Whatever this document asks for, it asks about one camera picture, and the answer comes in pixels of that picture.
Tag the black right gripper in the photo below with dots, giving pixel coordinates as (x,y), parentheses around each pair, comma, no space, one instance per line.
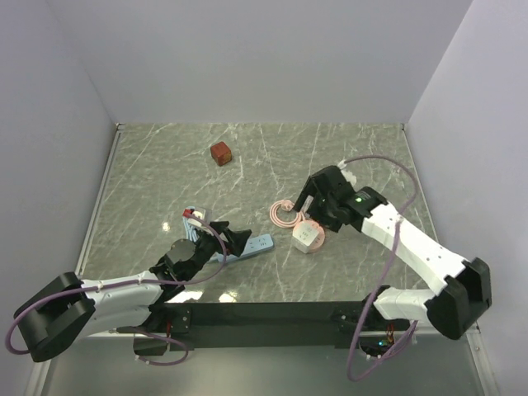
(310,188)

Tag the dark red cube adapter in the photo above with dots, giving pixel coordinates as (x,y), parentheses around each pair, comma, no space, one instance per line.
(221,153)

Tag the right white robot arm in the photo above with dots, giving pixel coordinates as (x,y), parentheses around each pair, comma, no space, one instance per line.
(458,290)

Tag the black base beam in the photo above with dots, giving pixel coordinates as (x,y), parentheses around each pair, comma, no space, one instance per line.
(276,324)

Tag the white square socket adapter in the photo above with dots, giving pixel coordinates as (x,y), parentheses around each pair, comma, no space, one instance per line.
(302,237)

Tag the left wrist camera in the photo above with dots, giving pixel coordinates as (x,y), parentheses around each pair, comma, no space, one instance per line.
(196,217)

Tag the blue power strip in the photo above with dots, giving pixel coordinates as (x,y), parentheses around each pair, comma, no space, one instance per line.
(254,246)

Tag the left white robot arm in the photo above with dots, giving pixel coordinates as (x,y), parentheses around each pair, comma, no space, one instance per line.
(70,308)

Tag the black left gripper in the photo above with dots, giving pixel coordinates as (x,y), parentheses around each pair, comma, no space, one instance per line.
(238,238)

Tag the pink round power strip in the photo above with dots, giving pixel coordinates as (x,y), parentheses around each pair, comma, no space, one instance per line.
(318,239)

